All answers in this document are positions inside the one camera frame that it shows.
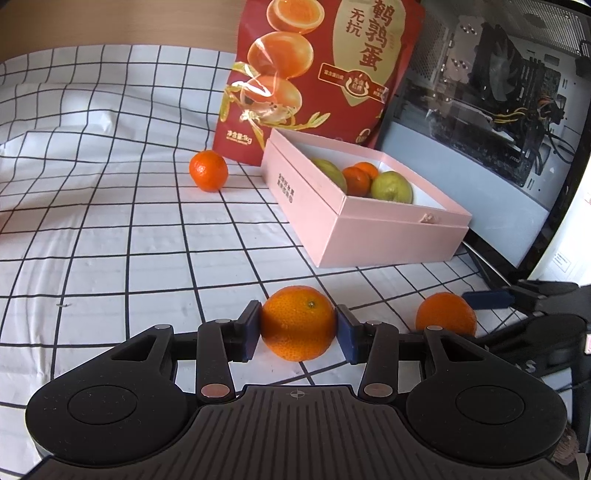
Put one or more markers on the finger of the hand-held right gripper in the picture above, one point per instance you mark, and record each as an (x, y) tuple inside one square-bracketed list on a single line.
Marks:
[(489, 299), (508, 334)]

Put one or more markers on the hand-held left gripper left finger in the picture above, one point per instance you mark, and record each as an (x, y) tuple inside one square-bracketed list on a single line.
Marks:
[(251, 330)]

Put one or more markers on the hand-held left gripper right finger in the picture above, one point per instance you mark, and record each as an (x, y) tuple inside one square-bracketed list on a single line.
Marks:
[(346, 337)]

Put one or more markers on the large mandarin orange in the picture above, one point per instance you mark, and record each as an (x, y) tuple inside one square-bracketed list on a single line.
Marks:
[(298, 330)]

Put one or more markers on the pink cardboard box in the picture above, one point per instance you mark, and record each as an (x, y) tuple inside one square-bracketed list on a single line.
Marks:
[(392, 230)]

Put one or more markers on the green pear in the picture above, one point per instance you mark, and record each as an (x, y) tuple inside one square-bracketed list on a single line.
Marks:
[(392, 187), (330, 173)]

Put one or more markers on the glass-sided computer case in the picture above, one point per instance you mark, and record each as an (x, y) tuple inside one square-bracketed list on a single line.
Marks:
[(485, 92)]

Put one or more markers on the red printed food bag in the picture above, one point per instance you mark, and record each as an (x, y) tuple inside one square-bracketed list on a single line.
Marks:
[(323, 69)]

